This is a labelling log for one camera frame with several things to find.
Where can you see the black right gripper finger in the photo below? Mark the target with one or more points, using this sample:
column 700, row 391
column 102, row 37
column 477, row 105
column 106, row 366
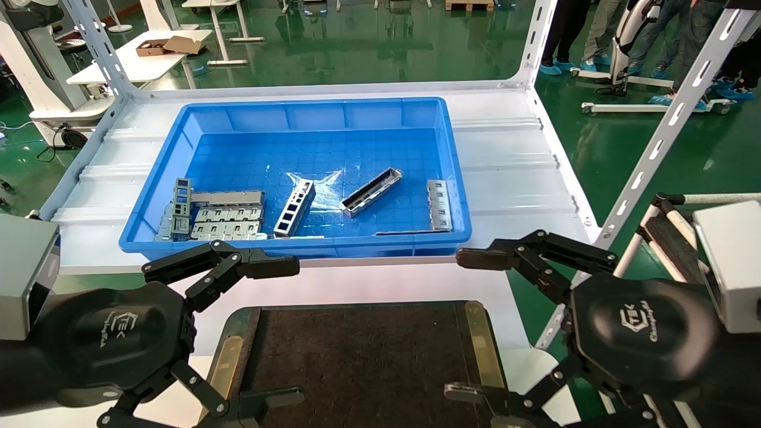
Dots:
column 487, row 258

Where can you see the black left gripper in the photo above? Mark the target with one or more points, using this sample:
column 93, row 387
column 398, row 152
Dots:
column 113, row 339

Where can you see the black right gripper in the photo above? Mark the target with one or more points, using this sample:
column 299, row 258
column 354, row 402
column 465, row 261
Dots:
column 645, row 336

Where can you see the long metal channel part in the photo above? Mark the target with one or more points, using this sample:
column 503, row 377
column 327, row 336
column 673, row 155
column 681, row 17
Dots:
column 371, row 191

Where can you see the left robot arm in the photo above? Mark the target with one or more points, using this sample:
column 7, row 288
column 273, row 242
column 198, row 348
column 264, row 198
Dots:
column 18, row 374

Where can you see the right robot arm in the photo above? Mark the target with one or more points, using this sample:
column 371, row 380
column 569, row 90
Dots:
column 737, row 380

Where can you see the perforated metal plate part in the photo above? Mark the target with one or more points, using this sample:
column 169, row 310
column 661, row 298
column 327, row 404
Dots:
column 440, row 205

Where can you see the black tray container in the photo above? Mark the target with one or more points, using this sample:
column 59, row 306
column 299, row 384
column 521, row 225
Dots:
column 357, row 368

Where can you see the white metal shelf deck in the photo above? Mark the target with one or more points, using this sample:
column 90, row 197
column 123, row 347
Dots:
column 511, row 166

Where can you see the long grey metal channel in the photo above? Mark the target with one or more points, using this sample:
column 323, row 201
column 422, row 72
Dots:
column 229, row 197

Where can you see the small grey metal piece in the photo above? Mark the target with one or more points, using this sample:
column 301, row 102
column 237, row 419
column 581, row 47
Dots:
column 165, row 229

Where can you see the white tube cart black board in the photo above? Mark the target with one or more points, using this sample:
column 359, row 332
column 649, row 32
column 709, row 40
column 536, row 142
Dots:
column 666, row 238

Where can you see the blue plastic bin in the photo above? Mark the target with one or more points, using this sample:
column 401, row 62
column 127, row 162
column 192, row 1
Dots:
column 333, row 116

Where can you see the person in black trousers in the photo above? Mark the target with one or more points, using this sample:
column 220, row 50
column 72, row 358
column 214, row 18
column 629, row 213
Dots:
column 565, row 30

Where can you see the wooden pallet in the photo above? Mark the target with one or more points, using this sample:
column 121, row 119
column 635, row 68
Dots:
column 469, row 5

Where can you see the person in grey trousers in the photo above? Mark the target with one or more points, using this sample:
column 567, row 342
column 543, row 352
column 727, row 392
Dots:
column 600, row 30

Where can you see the white black humanoid robot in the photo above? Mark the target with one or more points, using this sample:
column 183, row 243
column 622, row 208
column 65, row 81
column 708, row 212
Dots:
column 630, row 30

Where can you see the person in blue jeans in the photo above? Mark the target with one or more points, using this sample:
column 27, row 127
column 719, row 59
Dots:
column 660, row 30

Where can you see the white work table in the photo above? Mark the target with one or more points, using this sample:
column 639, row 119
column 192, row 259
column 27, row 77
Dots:
column 137, row 65

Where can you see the open cardboard box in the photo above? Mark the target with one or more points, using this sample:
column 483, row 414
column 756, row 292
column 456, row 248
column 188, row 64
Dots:
column 181, row 44

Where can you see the person in dark trousers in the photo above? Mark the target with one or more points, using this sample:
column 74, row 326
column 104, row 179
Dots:
column 695, row 35

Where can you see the white table with legs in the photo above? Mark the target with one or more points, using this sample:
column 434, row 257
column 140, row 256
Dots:
column 223, row 30

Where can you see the person with blue shoe covers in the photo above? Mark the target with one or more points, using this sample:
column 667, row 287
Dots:
column 743, row 65

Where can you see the white floor stand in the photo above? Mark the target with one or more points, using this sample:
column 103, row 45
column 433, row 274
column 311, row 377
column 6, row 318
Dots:
column 119, row 27

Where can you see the white machine stand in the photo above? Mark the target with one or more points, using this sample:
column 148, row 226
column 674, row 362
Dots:
column 30, row 59

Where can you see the metal ladder bracket part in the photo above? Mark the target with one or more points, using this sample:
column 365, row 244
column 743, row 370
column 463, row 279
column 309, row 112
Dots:
column 295, row 208

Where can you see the grey upright metal bracket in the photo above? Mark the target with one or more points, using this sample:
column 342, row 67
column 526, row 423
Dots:
column 181, row 205

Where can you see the white wheeled stand frame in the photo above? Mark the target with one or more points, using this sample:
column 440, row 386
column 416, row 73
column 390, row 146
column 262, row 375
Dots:
column 642, row 108

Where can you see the white perforated rack post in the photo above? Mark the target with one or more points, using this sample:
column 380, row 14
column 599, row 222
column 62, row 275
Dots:
column 95, row 35
column 672, row 119
column 541, row 35

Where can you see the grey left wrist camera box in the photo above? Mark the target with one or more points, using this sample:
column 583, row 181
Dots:
column 24, row 273

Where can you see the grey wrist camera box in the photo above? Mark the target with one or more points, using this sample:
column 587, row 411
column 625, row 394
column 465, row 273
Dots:
column 24, row 273
column 734, row 261

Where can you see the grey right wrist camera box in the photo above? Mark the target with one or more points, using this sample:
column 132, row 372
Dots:
column 734, row 261

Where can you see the white pedestal column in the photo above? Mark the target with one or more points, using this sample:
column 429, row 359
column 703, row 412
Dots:
column 157, row 12

